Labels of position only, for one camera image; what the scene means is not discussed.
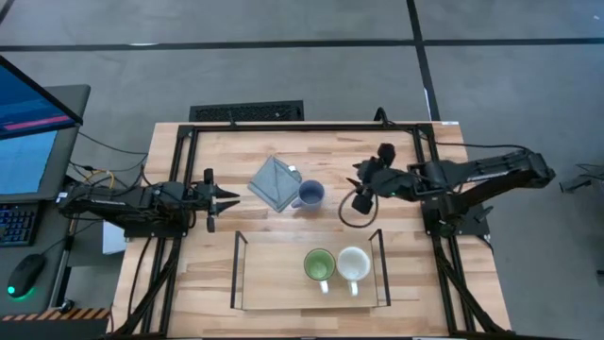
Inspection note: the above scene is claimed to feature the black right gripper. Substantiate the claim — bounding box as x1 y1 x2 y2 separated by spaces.
346 144 416 214

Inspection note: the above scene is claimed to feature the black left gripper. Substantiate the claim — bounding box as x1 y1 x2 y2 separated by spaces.
188 168 241 233

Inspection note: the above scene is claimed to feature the blue mug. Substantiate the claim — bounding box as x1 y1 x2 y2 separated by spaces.
291 179 326 213

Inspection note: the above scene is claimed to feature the large pale yellow-green mug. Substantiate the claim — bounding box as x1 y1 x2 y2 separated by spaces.
336 246 372 298

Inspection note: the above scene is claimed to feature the green ribbed mug white handle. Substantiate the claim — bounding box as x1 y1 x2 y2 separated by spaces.
303 247 337 295

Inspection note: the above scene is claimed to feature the wooden shelf with black legs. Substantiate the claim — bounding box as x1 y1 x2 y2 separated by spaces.
229 229 392 312

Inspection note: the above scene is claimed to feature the folded grey cloth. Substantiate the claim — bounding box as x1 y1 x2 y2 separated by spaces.
247 155 303 213

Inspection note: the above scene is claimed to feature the black keyboard at table edge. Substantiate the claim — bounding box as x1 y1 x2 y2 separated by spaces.
188 99 306 123

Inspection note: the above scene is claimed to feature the white box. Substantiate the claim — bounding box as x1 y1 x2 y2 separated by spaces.
102 220 127 256

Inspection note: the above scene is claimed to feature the grey side desk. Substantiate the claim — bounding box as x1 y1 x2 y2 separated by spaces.
0 197 125 340

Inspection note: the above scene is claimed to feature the computer monitor blue screen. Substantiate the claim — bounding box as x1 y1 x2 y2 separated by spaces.
0 55 92 204

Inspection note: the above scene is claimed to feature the orange black hazard tape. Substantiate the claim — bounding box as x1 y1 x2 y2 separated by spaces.
0 307 112 322

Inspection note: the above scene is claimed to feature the backlit black keyboard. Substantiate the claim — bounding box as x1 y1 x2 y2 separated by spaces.
0 202 39 247

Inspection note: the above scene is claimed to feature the black computer mouse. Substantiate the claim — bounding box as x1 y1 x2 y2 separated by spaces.
5 253 47 300

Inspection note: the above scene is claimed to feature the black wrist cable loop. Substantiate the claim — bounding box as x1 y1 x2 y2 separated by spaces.
338 187 379 230

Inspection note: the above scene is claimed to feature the black curved cable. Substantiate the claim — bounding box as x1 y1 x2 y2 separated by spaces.
374 107 395 128

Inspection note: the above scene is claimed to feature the yellow cable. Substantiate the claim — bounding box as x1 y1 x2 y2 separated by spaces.
82 168 117 191

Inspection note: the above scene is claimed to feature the silver metal rail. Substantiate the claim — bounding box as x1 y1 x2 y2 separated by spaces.
49 230 80 308

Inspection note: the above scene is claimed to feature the black floor cable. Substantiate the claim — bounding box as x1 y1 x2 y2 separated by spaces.
559 162 604 195

